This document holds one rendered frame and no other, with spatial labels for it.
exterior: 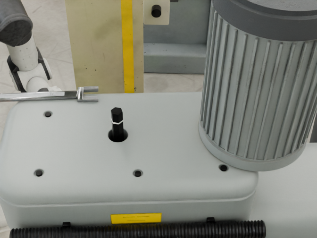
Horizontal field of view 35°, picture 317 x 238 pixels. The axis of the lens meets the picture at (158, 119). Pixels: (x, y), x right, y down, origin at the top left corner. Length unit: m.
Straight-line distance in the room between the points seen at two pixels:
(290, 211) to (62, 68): 3.29
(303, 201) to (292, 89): 0.33
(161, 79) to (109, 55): 1.07
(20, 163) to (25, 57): 0.81
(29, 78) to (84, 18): 1.15
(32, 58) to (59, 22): 2.97
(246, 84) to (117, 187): 0.28
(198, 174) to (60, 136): 0.26
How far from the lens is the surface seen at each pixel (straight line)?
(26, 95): 1.03
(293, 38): 0.70
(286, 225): 1.03
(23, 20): 1.52
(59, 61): 4.21
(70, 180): 0.87
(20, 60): 1.69
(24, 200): 0.88
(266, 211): 1.01
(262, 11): 0.69
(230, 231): 0.92
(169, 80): 3.97
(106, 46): 2.94
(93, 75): 3.08
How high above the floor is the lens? 2.57
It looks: 45 degrees down
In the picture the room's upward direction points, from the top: 1 degrees clockwise
